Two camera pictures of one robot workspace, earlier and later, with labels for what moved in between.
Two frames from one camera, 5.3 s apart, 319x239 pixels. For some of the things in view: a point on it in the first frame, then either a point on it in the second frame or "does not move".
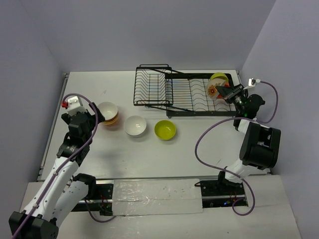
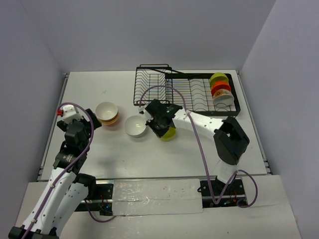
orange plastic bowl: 220,96 → 220,84
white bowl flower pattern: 212,90 → 223,97
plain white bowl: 135,126 does not move
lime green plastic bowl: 219,74 does not move
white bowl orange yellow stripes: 110,112 does not move
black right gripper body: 238,98 → 158,128
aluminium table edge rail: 43,165 does not move
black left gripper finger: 100,117 → 95,122
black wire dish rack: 182,94 does not move
